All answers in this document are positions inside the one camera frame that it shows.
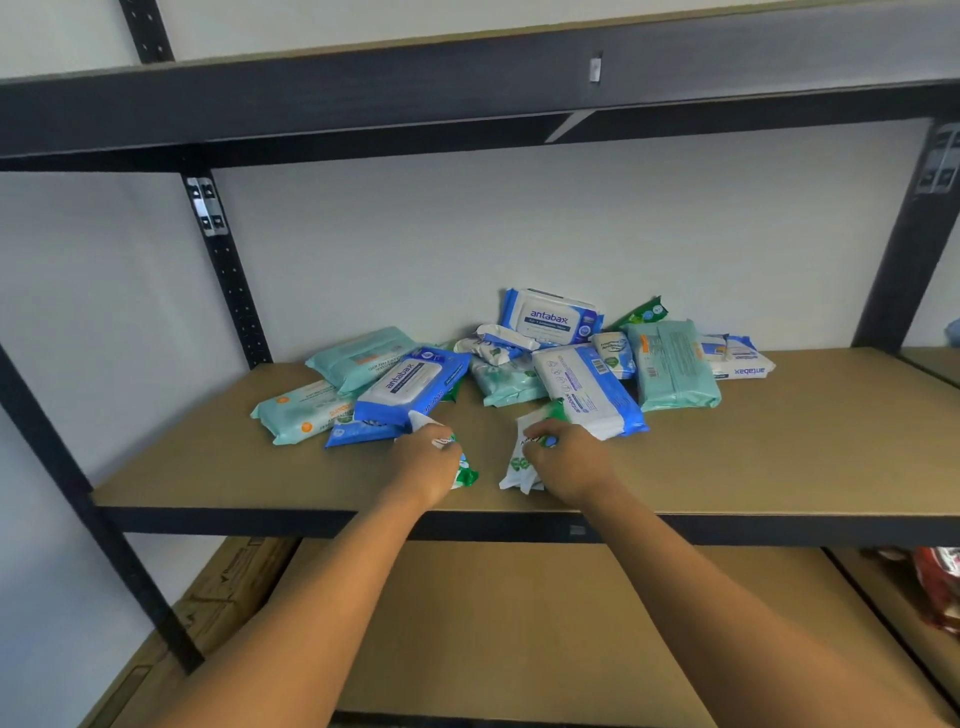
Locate person's right hand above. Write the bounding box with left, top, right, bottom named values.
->
left=521, top=418, right=621, bottom=508

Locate person's left hand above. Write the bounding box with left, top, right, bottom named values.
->
left=388, top=423, right=464, bottom=513

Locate small white green wipes pouch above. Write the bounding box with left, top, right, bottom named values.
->
left=498, top=401, right=573, bottom=495
left=407, top=410, right=480, bottom=491

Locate person's left forearm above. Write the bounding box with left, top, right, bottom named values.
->
left=150, top=486, right=444, bottom=728

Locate person's right forearm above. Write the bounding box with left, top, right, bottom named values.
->
left=581, top=483, right=894, bottom=728

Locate pile of wet wipe packets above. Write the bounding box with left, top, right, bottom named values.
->
left=249, top=287, right=777, bottom=450

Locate brown cardboard box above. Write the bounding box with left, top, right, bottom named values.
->
left=78, top=535, right=303, bottom=728

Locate black metal shelving rack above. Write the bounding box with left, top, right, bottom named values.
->
left=0, top=0, right=960, bottom=728

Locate adjacent wooden shelf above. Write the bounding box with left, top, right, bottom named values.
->
left=898, top=345, right=960, bottom=389

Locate red white plastic bag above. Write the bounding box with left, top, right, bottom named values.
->
left=910, top=546, right=960, bottom=636

